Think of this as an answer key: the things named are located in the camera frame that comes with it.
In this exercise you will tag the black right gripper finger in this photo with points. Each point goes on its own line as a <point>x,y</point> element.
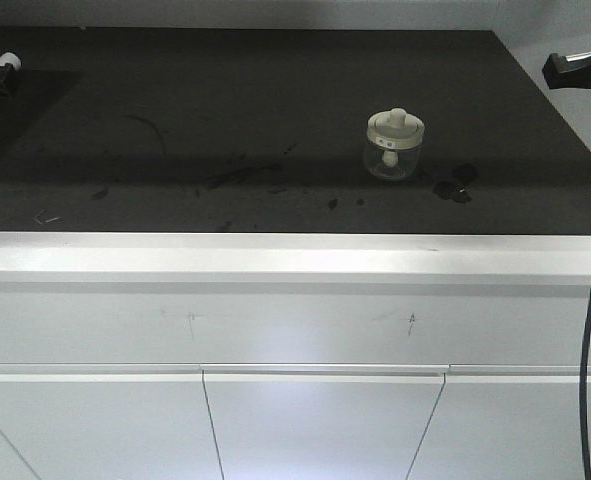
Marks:
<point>572,71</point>

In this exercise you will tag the glass jar with white lid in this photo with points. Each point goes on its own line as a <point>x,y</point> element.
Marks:
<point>394,142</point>

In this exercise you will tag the grey pipe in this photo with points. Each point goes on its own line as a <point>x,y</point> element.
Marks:
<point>9,57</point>

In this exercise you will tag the white cabinet door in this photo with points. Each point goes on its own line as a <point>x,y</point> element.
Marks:
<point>320,425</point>

